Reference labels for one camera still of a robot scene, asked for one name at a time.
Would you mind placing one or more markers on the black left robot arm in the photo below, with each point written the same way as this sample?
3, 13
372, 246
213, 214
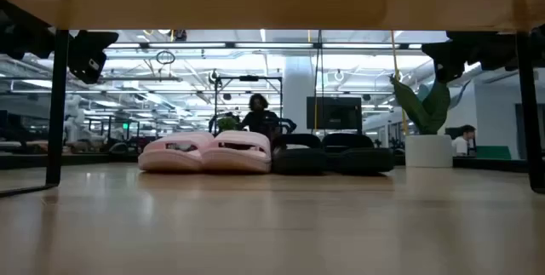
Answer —
21, 36

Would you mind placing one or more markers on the black slide sandal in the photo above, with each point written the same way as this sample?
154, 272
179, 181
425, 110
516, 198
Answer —
362, 160
298, 160

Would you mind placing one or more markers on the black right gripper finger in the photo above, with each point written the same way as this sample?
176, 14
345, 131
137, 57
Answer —
431, 50

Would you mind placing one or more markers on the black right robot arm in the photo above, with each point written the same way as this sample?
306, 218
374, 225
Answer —
494, 49

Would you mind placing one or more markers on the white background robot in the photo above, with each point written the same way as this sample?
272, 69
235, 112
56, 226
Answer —
73, 117

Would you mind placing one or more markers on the black background rig frame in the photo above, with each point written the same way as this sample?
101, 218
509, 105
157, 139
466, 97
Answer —
249, 78

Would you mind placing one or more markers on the black aluminium station frame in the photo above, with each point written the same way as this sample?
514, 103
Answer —
85, 161

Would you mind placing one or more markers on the person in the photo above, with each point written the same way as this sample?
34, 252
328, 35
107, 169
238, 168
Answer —
460, 145
259, 122

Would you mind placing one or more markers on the small bushy green plant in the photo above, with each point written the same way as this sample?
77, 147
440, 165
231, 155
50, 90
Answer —
227, 123

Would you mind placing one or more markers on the pink slide sandal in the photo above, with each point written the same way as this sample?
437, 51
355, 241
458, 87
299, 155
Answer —
238, 158
170, 158

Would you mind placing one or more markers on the green plant in white pot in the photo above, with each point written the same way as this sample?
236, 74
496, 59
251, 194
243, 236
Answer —
428, 151

